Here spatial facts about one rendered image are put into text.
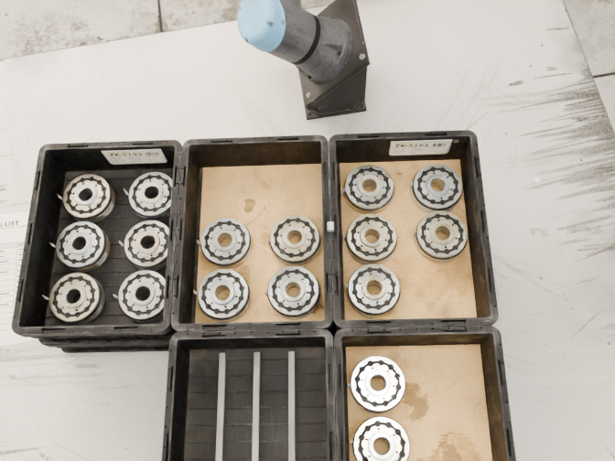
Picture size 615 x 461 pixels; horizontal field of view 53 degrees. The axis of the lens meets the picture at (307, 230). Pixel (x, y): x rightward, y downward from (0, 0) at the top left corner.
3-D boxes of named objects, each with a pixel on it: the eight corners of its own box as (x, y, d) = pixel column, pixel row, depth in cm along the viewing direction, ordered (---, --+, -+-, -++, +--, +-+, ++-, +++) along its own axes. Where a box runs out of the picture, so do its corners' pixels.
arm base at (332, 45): (301, 44, 153) (271, 29, 146) (345, 6, 143) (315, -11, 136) (312, 95, 147) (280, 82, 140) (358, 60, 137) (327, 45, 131)
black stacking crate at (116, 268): (64, 169, 140) (41, 145, 130) (194, 166, 139) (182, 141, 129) (39, 345, 127) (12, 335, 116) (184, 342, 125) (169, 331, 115)
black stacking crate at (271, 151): (195, 166, 139) (184, 141, 129) (328, 161, 138) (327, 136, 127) (186, 342, 125) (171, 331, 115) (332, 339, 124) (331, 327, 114)
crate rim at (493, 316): (328, 139, 129) (328, 134, 127) (473, 134, 128) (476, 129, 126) (333, 330, 115) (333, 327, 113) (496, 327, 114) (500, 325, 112)
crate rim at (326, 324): (185, 144, 130) (182, 139, 128) (328, 139, 129) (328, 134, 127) (173, 334, 116) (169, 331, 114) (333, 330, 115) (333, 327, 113)
